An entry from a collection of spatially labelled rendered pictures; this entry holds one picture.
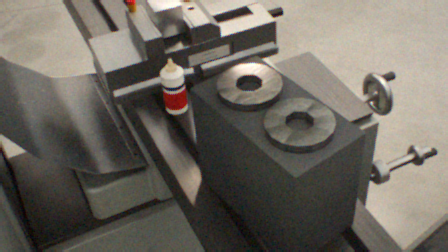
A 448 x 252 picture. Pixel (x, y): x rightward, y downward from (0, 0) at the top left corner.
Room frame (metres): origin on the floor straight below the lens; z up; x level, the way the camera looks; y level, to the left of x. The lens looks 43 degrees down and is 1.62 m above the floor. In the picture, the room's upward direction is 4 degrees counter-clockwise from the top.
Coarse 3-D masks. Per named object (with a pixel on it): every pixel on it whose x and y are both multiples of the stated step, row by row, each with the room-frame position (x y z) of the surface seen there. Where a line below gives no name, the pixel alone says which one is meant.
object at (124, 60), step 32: (224, 0) 1.06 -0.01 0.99; (128, 32) 0.97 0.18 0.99; (224, 32) 0.95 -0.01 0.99; (256, 32) 0.96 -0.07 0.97; (96, 64) 0.94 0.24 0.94; (128, 64) 0.87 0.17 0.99; (160, 64) 0.89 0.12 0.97; (192, 64) 0.91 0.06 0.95; (224, 64) 0.92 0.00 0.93; (128, 96) 0.85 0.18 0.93
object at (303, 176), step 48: (192, 96) 0.63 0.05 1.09; (240, 96) 0.60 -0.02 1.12; (288, 96) 0.61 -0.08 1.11; (240, 144) 0.55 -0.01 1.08; (288, 144) 0.50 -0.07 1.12; (336, 144) 0.51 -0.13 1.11; (240, 192) 0.55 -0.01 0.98; (288, 192) 0.47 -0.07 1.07; (336, 192) 0.50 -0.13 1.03; (288, 240) 0.47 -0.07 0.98
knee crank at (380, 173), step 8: (408, 152) 1.06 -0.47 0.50; (416, 152) 1.04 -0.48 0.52; (424, 152) 1.05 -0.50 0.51; (432, 152) 1.06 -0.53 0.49; (376, 160) 1.02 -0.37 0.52; (400, 160) 1.02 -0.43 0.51; (408, 160) 1.03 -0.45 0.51; (416, 160) 1.03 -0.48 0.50; (424, 160) 1.02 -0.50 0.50; (376, 168) 0.99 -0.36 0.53; (384, 168) 0.99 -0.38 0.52; (392, 168) 1.00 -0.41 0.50; (376, 176) 0.98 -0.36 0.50; (384, 176) 0.97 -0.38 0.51
